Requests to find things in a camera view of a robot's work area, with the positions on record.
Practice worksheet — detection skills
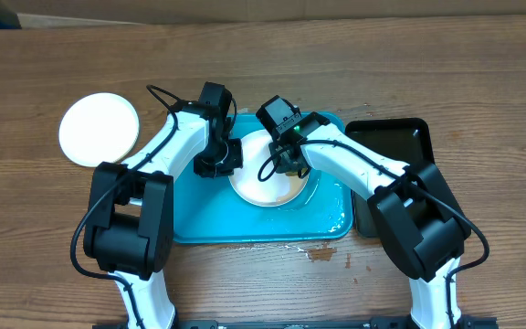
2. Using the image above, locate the white plate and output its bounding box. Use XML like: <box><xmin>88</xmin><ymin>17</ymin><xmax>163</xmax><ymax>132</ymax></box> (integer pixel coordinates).
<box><xmin>58</xmin><ymin>92</ymin><xmax>140</xmax><ymax>167</ymax></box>
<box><xmin>229</xmin><ymin>130</ymin><xmax>308</xmax><ymax>207</ymax></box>

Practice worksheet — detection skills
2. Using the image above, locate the green yellow sponge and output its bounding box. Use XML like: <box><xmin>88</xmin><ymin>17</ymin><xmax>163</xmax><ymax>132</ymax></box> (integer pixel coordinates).
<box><xmin>285</xmin><ymin>167</ymin><xmax>302</xmax><ymax>178</ymax></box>

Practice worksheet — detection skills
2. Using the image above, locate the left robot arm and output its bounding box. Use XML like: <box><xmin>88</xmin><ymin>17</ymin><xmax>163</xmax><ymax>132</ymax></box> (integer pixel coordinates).
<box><xmin>70</xmin><ymin>97</ymin><xmax>242</xmax><ymax>328</ymax></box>

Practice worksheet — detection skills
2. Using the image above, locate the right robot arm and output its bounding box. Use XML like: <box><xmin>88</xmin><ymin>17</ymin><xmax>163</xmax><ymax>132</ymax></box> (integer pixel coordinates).
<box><xmin>258</xmin><ymin>112</ymin><xmax>473</xmax><ymax>328</ymax></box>

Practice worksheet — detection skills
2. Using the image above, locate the teal plastic tray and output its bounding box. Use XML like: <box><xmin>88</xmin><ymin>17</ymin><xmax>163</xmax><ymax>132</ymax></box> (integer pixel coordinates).
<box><xmin>171</xmin><ymin>111</ymin><xmax>354</xmax><ymax>245</ymax></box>

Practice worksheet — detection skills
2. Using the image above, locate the black rectangular water tray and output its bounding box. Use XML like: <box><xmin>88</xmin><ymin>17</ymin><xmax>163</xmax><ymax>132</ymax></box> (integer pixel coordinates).
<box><xmin>344</xmin><ymin>117</ymin><xmax>437</xmax><ymax>239</ymax></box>

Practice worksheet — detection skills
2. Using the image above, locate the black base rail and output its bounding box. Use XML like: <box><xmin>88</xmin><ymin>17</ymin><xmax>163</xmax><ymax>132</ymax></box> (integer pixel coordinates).
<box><xmin>91</xmin><ymin>315</ymin><xmax>499</xmax><ymax>329</ymax></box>

